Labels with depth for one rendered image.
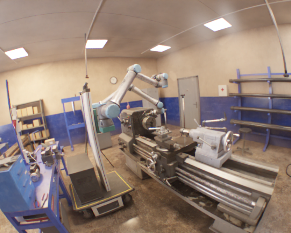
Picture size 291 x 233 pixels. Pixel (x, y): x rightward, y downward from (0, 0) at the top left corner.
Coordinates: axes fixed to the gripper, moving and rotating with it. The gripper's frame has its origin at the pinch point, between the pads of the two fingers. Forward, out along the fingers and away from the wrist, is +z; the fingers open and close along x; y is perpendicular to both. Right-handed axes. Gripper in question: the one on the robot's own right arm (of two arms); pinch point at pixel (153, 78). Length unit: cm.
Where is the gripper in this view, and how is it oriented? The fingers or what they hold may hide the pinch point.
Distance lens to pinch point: 228.3
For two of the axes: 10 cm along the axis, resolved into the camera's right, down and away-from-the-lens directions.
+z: -5.3, -0.9, 8.5
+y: -4.8, 8.6, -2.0
